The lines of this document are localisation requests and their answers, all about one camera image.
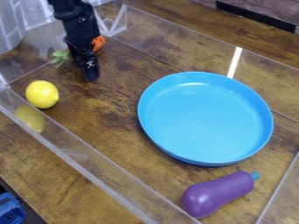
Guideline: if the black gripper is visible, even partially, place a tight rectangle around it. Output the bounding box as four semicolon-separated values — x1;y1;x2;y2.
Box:
52;3;100;81

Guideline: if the orange toy carrot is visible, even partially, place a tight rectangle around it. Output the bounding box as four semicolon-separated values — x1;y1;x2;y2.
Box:
51;34;108;68

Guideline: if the yellow toy lemon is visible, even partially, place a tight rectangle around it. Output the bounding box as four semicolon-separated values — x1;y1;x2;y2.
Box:
25;80;60;109

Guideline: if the blue round tray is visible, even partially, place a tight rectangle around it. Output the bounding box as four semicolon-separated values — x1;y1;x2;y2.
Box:
137;72;274;166

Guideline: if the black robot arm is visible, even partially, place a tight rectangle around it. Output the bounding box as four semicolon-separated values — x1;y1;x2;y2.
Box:
48;0;100;81

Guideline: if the purple toy eggplant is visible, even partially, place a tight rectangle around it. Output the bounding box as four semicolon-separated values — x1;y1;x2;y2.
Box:
181;171;260;219

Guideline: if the blue plastic object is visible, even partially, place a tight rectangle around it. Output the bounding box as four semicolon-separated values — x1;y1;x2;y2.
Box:
0;192;27;224

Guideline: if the clear acrylic enclosure wall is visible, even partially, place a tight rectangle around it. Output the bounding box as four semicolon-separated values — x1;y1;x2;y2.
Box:
0;0;299;224

